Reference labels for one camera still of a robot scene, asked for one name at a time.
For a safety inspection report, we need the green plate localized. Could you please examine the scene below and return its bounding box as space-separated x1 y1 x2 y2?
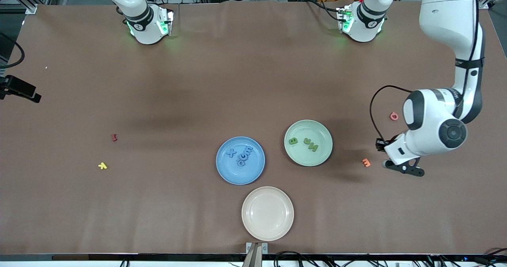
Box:
284 119 334 167

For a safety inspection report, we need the beige plate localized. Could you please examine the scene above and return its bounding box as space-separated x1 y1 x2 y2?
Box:
241 186 295 242

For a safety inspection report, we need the blue plate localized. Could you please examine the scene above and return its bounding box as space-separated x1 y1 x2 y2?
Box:
215 136 266 186

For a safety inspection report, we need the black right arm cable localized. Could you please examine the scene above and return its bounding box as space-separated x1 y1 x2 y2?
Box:
0 31 25 69

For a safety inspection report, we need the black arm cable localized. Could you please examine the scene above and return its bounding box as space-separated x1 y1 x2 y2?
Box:
0 31 25 69
370 0 482 143

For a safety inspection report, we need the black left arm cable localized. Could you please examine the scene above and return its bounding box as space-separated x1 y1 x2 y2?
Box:
370 0 482 143

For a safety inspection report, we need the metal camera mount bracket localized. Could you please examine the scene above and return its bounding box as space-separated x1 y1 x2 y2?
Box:
242 242 269 267

